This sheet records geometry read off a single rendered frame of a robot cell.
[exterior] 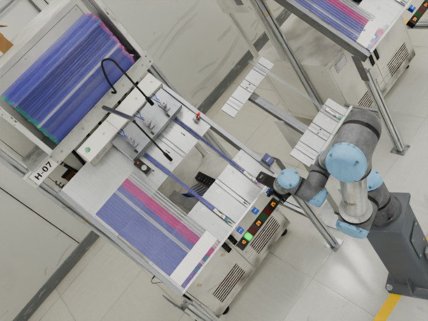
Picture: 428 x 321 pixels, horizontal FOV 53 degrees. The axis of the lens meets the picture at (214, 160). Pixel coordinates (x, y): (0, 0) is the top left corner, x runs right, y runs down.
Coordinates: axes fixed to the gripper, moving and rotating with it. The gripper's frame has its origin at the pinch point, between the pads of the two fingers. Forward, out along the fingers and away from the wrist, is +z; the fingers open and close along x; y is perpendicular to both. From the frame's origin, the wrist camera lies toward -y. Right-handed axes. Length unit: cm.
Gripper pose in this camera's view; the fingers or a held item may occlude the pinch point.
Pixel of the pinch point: (271, 191)
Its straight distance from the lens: 196.5
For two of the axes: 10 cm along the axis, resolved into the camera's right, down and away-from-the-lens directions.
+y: 7.8, 6.1, -1.4
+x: 6.2, -7.5, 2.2
